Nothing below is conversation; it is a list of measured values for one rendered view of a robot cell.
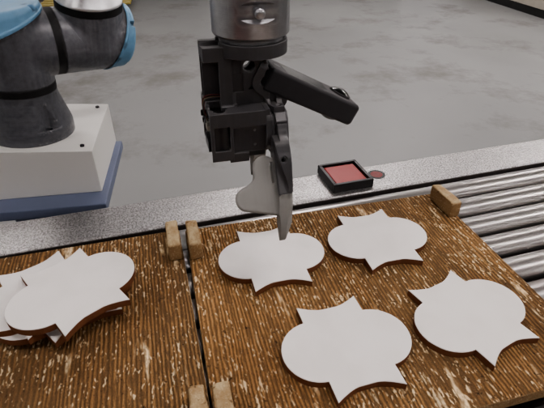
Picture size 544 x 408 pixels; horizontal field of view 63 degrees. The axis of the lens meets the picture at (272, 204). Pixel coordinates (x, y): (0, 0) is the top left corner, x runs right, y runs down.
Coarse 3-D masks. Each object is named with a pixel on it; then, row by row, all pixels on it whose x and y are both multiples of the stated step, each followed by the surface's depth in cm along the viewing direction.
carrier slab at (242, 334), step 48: (432, 240) 64; (480, 240) 64; (240, 288) 56; (288, 288) 56; (336, 288) 56; (384, 288) 56; (528, 288) 56; (240, 336) 50; (240, 384) 45; (288, 384) 45; (432, 384) 45; (480, 384) 45; (528, 384) 45
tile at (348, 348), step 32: (320, 320) 50; (352, 320) 50; (384, 320) 50; (288, 352) 47; (320, 352) 47; (352, 352) 47; (384, 352) 47; (320, 384) 44; (352, 384) 44; (384, 384) 44
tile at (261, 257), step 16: (240, 240) 62; (256, 240) 62; (272, 240) 62; (288, 240) 62; (304, 240) 62; (224, 256) 59; (240, 256) 59; (256, 256) 59; (272, 256) 59; (288, 256) 59; (304, 256) 59; (320, 256) 59; (224, 272) 57; (240, 272) 57; (256, 272) 57; (272, 272) 57; (288, 272) 57; (304, 272) 57; (256, 288) 54
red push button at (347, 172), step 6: (324, 168) 82; (330, 168) 82; (336, 168) 82; (342, 168) 82; (348, 168) 82; (354, 168) 82; (330, 174) 80; (336, 174) 80; (342, 174) 80; (348, 174) 80; (354, 174) 80; (360, 174) 80; (336, 180) 79; (342, 180) 79; (348, 180) 79; (354, 180) 79
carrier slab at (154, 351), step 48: (144, 240) 64; (144, 288) 56; (96, 336) 50; (144, 336) 50; (192, 336) 50; (0, 384) 45; (48, 384) 45; (96, 384) 45; (144, 384) 45; (192, 384) 45
